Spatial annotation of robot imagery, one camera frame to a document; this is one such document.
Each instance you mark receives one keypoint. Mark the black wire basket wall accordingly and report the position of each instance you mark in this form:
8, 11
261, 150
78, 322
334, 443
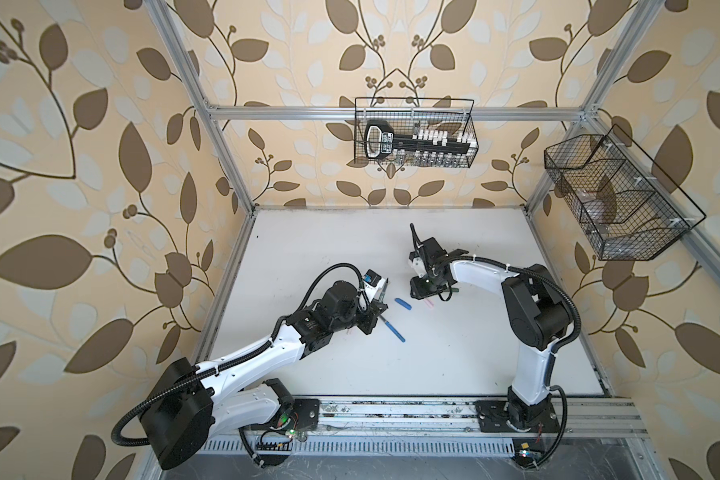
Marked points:
415, 132
629, 207

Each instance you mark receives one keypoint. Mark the blue pen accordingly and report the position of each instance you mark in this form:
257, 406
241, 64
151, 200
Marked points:
394, 331

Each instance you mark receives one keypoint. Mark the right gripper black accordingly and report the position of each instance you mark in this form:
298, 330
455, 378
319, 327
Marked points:
418, 292

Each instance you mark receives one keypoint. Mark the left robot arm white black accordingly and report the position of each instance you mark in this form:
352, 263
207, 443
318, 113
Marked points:
192, 402

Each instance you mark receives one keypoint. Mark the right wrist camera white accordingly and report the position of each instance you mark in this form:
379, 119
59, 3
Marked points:
418, 265

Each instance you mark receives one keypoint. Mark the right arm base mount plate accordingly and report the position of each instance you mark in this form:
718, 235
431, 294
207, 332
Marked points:
503, 416

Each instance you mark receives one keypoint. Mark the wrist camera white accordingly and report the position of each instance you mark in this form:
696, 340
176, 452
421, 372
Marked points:
375, 286
418, 265

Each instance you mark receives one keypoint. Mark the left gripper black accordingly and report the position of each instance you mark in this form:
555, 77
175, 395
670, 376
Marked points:
372, 314

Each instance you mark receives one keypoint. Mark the blue pen cap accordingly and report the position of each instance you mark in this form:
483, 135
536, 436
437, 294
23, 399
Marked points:
403, 303

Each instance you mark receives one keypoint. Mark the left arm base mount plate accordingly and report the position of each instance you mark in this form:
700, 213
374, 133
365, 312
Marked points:
301, 415

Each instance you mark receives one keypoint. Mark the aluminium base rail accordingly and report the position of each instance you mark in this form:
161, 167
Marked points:
430, 427

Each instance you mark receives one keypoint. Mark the black wire basket right wall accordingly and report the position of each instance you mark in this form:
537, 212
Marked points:
629, 207

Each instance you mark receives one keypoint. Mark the black wire basket back wall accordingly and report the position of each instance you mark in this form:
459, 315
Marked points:
415, 132

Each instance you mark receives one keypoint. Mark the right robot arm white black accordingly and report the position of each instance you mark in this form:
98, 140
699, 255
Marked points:
541, 315

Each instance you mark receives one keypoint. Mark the black white tool in basket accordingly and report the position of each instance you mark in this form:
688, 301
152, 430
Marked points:
380, 140

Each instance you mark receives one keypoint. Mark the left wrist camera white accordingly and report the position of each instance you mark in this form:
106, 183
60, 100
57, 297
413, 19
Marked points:
375, 286

